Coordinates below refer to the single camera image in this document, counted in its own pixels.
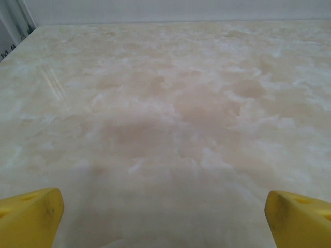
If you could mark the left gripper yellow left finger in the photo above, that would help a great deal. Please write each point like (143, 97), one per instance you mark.
(26, 222)

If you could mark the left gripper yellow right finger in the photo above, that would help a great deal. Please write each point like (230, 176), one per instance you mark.
(302, 224)

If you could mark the aluminium side rail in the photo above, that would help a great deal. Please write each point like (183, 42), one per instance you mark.
(10, 49)

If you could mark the aluminium corner post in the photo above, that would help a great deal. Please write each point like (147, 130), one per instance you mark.
(15, 13)

